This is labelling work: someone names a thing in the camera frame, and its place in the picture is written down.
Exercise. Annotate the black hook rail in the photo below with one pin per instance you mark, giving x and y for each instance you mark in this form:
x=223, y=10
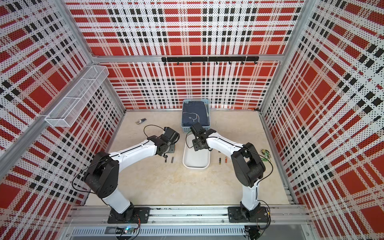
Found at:
x=209, y=59

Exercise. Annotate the white plastic storage tray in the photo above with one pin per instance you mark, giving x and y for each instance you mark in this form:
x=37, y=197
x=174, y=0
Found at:
x=197, y=160

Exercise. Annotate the folded dark blue garment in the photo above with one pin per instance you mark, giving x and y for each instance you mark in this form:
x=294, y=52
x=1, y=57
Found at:
x=195, y=112

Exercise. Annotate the green circuit board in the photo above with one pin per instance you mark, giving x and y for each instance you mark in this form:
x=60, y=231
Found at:
x=125, y=231

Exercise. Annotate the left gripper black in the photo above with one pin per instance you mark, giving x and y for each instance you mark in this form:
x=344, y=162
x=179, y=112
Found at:
x=172, y=148

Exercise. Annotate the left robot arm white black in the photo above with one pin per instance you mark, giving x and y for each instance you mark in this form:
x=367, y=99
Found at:
x=102, y=176

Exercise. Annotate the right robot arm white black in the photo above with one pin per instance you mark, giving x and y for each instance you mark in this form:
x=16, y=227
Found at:
x=249, y=170

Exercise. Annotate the small toy figure keychain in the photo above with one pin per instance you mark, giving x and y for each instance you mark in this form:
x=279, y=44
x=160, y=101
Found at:
x=140, y=121

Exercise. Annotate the white wire mesh shelf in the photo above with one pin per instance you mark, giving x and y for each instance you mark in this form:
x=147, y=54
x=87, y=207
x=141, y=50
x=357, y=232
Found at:
x=67, y=111

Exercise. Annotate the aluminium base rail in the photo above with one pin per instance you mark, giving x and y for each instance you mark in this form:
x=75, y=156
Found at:
x=290, y=222

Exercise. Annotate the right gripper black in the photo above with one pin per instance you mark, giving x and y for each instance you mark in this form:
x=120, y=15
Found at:
x=195, y=145

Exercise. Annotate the light blue perforated basket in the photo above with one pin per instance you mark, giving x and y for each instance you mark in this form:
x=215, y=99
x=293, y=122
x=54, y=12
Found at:
x=187, y=129

